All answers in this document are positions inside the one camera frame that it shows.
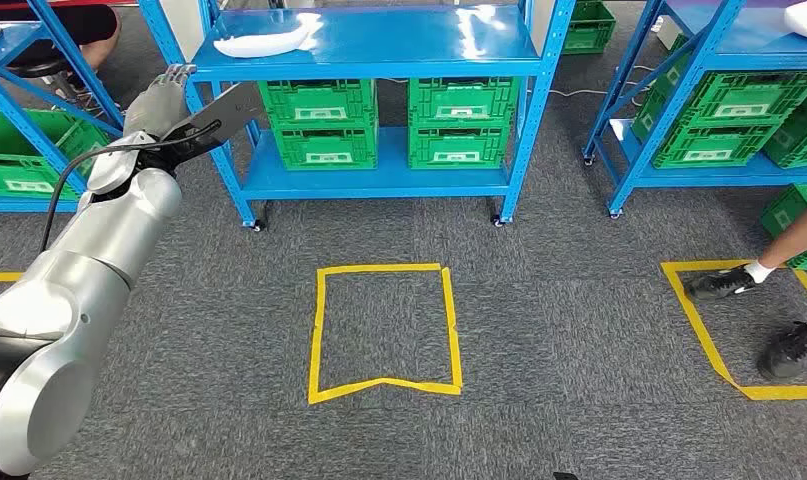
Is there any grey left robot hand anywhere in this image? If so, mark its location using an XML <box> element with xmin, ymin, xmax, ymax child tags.
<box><xmin>123</xmin><ymin>64</ymin><xmax>198</xmax><ymax>138</ymax></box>

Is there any blue metal shelf rack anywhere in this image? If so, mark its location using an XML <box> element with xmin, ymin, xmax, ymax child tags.
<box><xmin>583</xmin><ymin>0</ymin><xmax>807</xmax><ymax>220</ymax></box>
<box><xmin>0</xmin><ymin>0</ymin><xmax>127</xmax><ymax>215</ymax></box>
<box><xmin>137</xmin><ymin>0</ymin><xmax>578</xmax><ymax>231</ymax></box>

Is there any black stool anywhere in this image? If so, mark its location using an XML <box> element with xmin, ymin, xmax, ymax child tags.
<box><xmin>8</xmin><ymin>56</ymin><xmax>81</xmax><ymax>102</ymax></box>

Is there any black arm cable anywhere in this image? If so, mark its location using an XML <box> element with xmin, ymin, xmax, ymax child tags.
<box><xmin>40</xmin><ymin>121</ymin><xmax>223</xmax><ymax>254</ymax></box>

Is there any white power strip cable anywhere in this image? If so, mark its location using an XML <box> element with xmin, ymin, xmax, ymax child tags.
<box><xmin>547</xmin><ymin>64</ymin><xmax>656</xmax><ymax>99</ymax></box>

